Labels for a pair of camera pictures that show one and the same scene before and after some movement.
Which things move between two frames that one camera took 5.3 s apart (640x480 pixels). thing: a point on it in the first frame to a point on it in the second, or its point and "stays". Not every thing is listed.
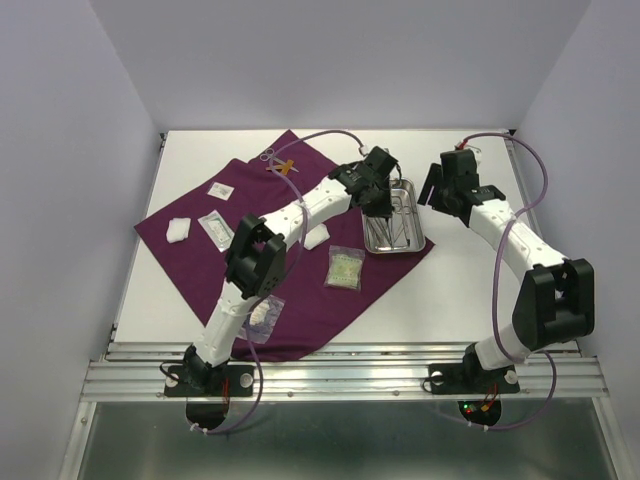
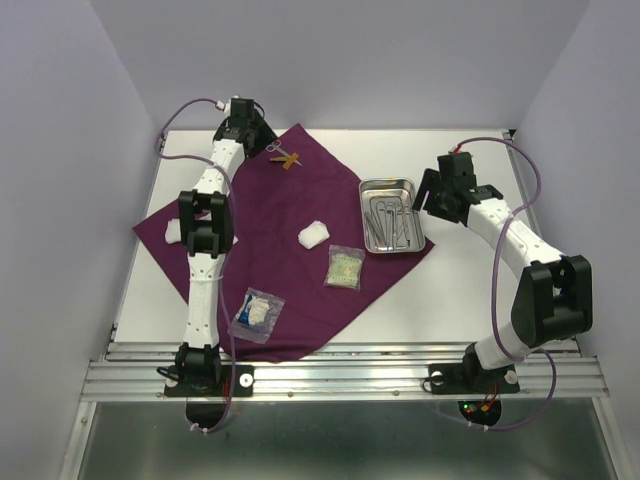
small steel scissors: x=270 y=156 to x=275 y=145
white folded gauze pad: x=319 y=234 stays
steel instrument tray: x=401 y=233 stays
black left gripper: x=384 y=208 to x=267 y=134
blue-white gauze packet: x=261 y=319 stays
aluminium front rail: x=353 y=371 stays
